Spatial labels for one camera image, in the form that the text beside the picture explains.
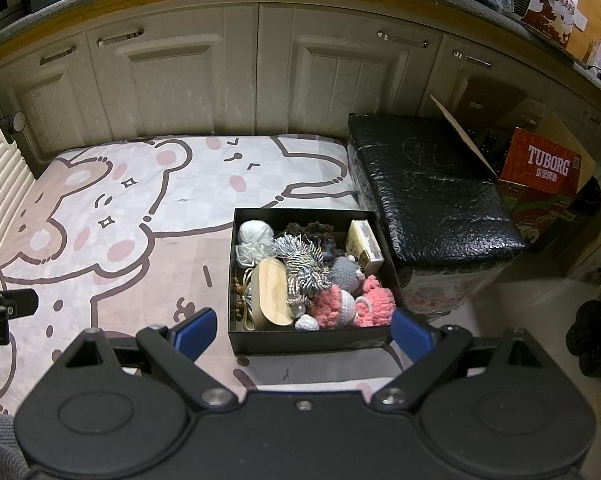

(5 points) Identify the white yarn ball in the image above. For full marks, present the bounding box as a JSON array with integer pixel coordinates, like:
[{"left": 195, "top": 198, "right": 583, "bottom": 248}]
[{"left": 236, "top": 220, "right": 277, "bottom": 267}]

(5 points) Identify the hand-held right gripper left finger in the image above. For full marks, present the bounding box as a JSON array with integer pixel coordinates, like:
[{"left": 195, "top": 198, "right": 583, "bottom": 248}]
[{"left": 55, "top": 307, "right": 237, "bottom": 409}]

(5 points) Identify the green red printed carton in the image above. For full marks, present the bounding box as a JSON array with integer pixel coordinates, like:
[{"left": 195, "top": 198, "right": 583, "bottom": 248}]
[{"left": 497, "top": 180, "right": 584, "bottom": 248}]

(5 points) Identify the twisted blue gold rope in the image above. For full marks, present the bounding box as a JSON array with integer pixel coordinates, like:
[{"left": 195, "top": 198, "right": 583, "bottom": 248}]
[{"left": 274, "top": 234, "right": 332, "bottom": 312}]

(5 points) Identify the white ribbed cushion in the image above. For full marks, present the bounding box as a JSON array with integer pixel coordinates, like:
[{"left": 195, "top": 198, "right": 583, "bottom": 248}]
[{"left": 0, "top": 122, "right": 34, "bottom": 267}]

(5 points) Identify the metal cabinet handle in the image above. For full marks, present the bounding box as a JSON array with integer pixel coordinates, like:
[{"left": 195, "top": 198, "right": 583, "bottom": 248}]
[
  {"left": 96, "top": 28, "right": 146, "bottom": 47},
  {"left": 377, "top": 30, "right": 430, "bottom": 49},
  {"left": 453, "top": 49, "right": 493, "bottom": 69},
  {"left": 39, "top": 45, "right": 78, "bottom": 66}
]

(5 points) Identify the red beer carton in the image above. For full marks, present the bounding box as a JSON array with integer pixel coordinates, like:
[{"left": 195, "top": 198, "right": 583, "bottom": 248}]
[{"left": 497, "top": 127, "right": 597, "bottom": 197}]

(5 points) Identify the grey crochet toy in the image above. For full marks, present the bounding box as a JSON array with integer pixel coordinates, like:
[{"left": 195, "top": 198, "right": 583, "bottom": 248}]
[{"left": 329, "top": 255, "right": 367, "bottom": 295}]

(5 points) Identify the oval wooden box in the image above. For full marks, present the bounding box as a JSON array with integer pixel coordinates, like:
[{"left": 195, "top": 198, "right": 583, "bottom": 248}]
[{"left": 250, "top": 258, "right": 302, "bottom": 332}]

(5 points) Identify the black cardboard box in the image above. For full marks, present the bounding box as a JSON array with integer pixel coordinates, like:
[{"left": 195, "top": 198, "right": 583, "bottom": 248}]
[{"left": 227, "top": 207, "right": 407, "bottom": 357}]

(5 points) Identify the dark cloth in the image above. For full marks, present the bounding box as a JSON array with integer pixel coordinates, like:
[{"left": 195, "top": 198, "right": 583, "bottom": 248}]
[{"left": 565, "top": 299, "right": 601, "bottom": 382}]

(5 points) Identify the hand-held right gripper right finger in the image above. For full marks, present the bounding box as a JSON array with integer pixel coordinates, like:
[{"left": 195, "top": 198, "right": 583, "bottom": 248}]
[{"left": 371, "top": 308, "right": 552, "bottom": 408}]

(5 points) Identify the brown printed carton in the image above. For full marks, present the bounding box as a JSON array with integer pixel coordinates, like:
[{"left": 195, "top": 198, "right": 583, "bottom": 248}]
[{"left": 521, "top": 0, "right": 589, "bottom": 49}]

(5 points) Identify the pink crochet toy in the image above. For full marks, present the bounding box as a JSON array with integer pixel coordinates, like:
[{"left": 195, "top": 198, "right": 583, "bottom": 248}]
[{"left": 294, "top": 275, "right": 397, "bottom": 332}]

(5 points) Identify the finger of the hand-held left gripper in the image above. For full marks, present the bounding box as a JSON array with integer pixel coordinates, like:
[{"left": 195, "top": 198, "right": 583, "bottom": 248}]
[{"left": 0, "top": 287, "right": 39, "bottom": 320}]

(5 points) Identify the cream paper carton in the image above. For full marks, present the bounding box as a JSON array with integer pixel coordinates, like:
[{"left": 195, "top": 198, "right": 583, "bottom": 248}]
[{"left": 345, "top": 219, "right": 385, "bottom": 277}]

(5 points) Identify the red Tuborg cardboard box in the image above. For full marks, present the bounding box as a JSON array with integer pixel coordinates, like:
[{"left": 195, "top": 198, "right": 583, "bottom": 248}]
[{"left": 427, "top": 74, "right": 601, "bottom": 197}]

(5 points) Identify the bear printed mat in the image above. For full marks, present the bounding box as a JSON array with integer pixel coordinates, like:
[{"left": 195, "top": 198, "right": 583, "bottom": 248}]
[{"left": 0, "top": 132, "right": 407, "bottom": 417}]

